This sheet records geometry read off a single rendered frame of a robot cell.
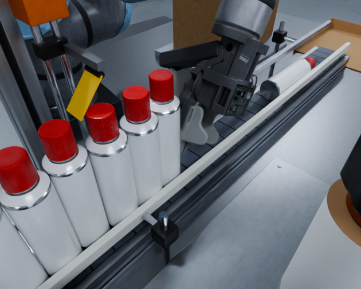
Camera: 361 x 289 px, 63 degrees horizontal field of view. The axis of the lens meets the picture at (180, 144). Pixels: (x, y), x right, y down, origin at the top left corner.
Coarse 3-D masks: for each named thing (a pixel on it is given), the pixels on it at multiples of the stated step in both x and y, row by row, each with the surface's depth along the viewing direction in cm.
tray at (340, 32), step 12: (336, 24) 116; (348, 24) 113; (324, 36) 112; (336, 36) 112; (348, 36) 112; (360, 36) 112; (300, 48) 104; (336, 48) 104; (360, 48) 104; (348, 60) 97; (360, 60) 97
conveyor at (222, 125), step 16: (320, 48) 93; (256, 96) 72; (256, 112) 67; (272, 112) 67; (224, 128) 63; (256, 128) 63; (192, 144) 59; (208, 144) 59; (240, 144) 59; (192, 160) 56; (160, 208) 48; (144, 224) 45; (128, 240) 45; (64, 288) 38
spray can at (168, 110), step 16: (160, 80) 38; (160, 96) 39; (160, 112) 40; (176, 112) 41; (160, 128) 42; (176, 128) 43; (160, 144) 44; (176, 144) 45; (176, 160) 47; (176, 176) 50
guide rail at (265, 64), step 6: (324, 24) 86; (330, 24) 88; (312, 30) 82; (318, 30) 83; (306, 36) 79; (312, 36) 82; (294, 42) 76; (300, 42) 77; (288, 48) 74; (294, 48) 76; (276, 54) 71; (282, 54) 72; (270, 60) 69; (276, 60) 71; (258, 66) 67; (264, 66) 67; (258, 72) 67; (198, 102) 56
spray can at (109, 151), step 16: (96, 112) 32; (112, 112) 32; (96, 128) 32; (112, 128) 33; (96, 144) 34; (112, 144) 34; (128, 144) 37; (96, 160) 35; (112, 160) 35; (128, 160) 37; (96, 176) 37; (112, 176) 36; (128, 176) 38; (112, 192) 38; (128, 192) 40; (112, 208) 41; (128, 208) 42; (112, 224) 44
